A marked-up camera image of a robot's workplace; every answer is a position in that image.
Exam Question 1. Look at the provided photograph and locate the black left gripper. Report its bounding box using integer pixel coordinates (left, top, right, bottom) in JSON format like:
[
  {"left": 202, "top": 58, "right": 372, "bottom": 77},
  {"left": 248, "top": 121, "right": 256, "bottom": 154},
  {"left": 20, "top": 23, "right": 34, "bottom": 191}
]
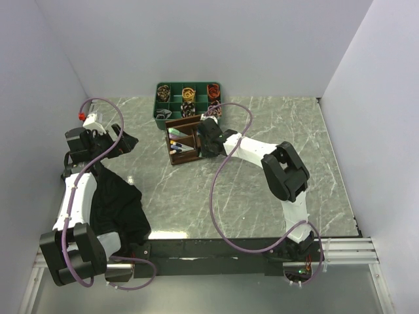
[{"left": 88, "top": 124, "right": 137, "bottom": 161}]

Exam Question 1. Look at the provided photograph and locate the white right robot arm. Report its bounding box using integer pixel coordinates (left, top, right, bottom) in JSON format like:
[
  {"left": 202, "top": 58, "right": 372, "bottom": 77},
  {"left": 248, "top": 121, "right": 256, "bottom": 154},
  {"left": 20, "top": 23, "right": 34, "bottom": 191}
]
[{"left": 197, "top": 118, "right": 319, "bottom": 260}]

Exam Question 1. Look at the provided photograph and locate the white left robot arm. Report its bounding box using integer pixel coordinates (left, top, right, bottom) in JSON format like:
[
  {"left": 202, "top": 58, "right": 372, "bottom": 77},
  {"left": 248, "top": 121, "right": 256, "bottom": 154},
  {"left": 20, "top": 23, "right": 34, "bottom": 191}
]
[{"left": 39, "top": 124, "right": 138, "bottom": 287}]

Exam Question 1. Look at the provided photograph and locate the brown wooden desk organizer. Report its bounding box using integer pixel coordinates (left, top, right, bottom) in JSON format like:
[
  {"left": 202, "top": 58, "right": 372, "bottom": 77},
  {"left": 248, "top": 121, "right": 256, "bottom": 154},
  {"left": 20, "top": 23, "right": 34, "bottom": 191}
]
[{"left": 164, "top": 115, "right": 203, "bottom": 166}]

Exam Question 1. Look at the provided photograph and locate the pink black rolled tie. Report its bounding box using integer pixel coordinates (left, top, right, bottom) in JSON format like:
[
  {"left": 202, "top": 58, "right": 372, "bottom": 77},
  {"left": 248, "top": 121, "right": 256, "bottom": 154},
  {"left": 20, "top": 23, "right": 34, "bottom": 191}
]
[{"left": 208, "top": 100, "right": 222, "bottom": 118}]

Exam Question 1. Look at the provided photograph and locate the black white rolled tie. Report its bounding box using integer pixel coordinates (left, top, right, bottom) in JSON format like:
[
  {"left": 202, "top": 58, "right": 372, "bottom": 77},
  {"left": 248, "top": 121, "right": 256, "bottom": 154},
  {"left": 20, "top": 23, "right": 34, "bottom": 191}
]
[{"left": 180, "top": 102, "right": 196, "bottom": 118}]

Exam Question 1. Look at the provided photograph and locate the grey rolled cloth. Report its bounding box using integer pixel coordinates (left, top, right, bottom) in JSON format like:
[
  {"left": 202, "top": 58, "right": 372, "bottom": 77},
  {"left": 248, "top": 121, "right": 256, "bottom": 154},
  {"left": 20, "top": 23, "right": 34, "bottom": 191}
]
[{"left": 155, "top": 109, "right": 172, "bottom": 120}]

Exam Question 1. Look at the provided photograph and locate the orange black rolled tie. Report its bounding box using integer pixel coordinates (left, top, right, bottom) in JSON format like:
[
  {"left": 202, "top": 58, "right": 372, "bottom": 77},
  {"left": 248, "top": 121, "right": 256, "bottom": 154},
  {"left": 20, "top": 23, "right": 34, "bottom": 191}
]
[{"left": 207, "top": 84, "right": 221, "bottom": 101}]

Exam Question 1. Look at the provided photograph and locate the yellow rolled tie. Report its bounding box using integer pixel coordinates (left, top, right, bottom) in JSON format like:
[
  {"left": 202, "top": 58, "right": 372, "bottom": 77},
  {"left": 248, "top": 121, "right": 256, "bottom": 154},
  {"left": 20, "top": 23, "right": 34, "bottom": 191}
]
[{"left": 182, "top": 87, "right": 196, "bottom": 102}]

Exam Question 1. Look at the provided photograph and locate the green compartment tray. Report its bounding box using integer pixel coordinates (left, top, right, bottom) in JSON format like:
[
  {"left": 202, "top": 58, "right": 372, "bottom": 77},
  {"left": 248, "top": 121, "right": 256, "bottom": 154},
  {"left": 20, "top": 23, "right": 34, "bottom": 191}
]
[{"left": 153, "top": 82, "right": 223, "bottom": 130}]

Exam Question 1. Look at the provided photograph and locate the brown patterned rolled tie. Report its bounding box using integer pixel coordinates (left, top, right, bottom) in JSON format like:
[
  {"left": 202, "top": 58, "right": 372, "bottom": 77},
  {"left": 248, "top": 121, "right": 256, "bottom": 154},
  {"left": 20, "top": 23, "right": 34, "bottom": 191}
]
[{"left": 156, "top": 84, "right": 171, "bottom": 102}]

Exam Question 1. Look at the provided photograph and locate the black cloth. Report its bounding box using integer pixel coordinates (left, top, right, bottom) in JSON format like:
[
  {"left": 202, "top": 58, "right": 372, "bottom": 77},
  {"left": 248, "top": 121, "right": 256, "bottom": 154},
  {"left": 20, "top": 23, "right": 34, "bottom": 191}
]
[{"left": 89, "top": 164, "right": 151, "bottom": 245}]

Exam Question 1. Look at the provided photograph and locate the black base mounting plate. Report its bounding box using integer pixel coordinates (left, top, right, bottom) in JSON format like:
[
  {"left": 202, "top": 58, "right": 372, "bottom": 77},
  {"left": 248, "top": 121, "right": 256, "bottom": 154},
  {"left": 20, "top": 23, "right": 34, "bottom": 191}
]
[{"left": 131, "top": 236, "right": 324, "bottom": 276}]

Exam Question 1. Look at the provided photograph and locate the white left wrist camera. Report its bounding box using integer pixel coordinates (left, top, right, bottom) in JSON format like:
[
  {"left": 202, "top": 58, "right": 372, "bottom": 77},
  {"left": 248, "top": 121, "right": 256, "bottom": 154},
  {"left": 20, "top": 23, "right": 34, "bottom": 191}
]
[{"left": 78, "top": 111, "right": 106, "bottom": 135}]

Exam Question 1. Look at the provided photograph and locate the aluminium rail frame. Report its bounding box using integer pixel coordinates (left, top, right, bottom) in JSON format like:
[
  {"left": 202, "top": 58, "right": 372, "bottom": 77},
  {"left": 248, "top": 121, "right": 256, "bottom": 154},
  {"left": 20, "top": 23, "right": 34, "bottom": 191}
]
[{"left": 18, "top": 97, "right": 393, "bottom": 314}]

